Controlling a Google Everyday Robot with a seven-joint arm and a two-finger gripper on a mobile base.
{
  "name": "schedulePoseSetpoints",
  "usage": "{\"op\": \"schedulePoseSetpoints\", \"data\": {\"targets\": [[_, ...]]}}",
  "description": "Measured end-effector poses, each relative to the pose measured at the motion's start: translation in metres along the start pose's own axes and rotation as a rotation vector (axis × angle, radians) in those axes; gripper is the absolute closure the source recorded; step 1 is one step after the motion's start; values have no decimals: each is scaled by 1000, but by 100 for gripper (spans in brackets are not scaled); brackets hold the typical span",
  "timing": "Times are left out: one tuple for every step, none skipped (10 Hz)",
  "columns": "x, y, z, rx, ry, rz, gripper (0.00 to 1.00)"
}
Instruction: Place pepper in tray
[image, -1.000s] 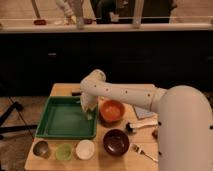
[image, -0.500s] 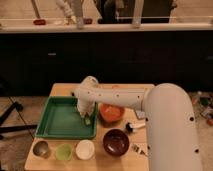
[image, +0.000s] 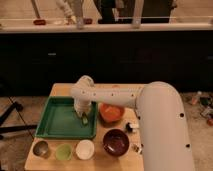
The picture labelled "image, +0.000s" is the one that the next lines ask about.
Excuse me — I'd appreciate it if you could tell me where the green pepper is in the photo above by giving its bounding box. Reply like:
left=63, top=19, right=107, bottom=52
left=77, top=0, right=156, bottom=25
left=82, top=113, right=89, bottom=125

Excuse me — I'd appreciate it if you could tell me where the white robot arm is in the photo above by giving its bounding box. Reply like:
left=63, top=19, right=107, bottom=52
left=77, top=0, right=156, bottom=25
left=70, top=75, right=195, bottom=171

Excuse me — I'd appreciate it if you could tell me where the green plastic tray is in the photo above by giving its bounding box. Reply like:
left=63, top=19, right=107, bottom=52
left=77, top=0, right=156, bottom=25
left=36, top=96, right=98, bottom=139

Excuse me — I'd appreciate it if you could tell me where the orange bowl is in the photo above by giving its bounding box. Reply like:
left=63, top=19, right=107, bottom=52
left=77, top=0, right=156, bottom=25
left=99, top=103, right=125, bottom=123

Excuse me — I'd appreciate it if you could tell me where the white small bowl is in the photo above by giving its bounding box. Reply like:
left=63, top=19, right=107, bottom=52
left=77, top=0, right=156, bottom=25
left=75, top=140, right=95, bottom=160

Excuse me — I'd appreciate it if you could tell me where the dark purple bowl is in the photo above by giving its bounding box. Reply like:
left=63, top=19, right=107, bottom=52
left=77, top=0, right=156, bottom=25
left=103, top=129, right=130, bottom=157

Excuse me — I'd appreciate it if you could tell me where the light green cup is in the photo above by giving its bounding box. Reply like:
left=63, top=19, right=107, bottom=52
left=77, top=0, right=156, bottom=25
left=55, top=144, right=72, bottom=161

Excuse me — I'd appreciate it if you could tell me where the wooden table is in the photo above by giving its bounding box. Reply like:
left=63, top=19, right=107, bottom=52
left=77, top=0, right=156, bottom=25
left=24, top=83, right=144, bottom=171

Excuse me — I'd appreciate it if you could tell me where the metal cup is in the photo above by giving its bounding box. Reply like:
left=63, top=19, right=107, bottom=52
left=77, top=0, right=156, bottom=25
left=33, top=141, right=49, bottom=158

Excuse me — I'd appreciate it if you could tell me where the black tripod stand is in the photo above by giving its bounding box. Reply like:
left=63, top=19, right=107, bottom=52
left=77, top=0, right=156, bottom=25
left=0, top=79, right=38, bottom=141

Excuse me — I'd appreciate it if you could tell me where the metal fork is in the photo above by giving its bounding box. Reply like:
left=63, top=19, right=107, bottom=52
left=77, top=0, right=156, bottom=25
left=132, top=144, right=142, bottom=155

